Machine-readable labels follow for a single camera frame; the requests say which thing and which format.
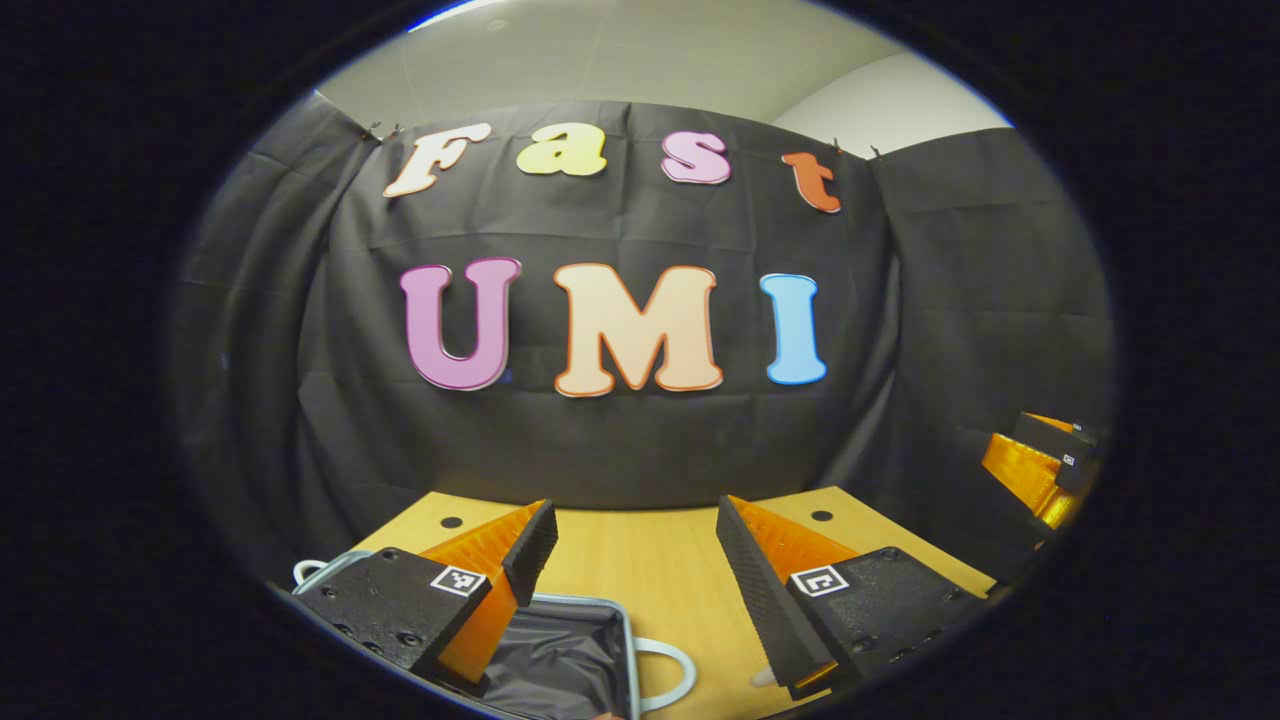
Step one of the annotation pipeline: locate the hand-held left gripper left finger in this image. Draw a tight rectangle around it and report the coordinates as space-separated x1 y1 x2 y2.
290 500 559 698

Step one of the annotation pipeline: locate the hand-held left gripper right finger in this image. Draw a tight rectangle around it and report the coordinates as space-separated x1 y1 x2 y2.
716 495 1006 701

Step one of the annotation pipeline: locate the light blue suitcase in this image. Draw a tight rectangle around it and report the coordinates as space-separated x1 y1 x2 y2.
292 548 698 720

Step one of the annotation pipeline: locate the black backdrop cloth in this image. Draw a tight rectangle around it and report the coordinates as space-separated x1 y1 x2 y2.
170 95 1116 591

